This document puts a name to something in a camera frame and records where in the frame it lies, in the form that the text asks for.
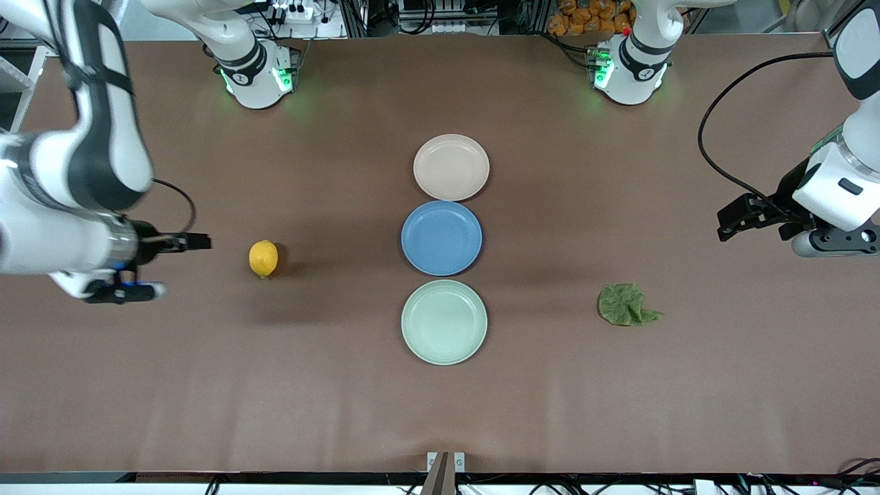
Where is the yellow lemon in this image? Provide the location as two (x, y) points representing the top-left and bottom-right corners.
(248, 239), (279, 279)

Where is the green lettuce leaf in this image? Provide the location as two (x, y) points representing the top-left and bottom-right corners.
(597, 283), (665, 327)

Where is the blue plate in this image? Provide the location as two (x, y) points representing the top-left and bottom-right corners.
(401, 200), (483, 277)

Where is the white power strip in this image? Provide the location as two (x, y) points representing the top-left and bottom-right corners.
(265, 2), (324, 25)

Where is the bag of orange items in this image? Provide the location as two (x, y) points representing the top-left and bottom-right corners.
(547, 0), (635, 36)

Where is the light green plate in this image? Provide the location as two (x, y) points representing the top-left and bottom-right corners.
(401, 279), (488, 366)

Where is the beige plate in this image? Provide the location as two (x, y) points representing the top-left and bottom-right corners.
(412, 133), (491, 202)

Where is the black equipment rack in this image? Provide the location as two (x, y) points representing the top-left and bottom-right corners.
(344, 0), (547, 36)

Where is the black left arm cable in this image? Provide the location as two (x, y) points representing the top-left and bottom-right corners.
(697, 52), (836, 221)

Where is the aluminium frame profile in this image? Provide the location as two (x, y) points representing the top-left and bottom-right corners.
(0, 27), (69, 59)
(822, 0), (867, 49)

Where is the grey metal side frame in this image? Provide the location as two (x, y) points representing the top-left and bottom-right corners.
(0, 55), (35, 135)

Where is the black table edge rail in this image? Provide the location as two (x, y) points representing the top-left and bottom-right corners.
(0, 472), (880, 486)

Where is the black floor cable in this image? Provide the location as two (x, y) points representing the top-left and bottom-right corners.
(835, 456), (880, 482)

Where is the metal table edge bracket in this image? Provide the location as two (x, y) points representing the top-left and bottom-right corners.
(426, 451), (466, 495)

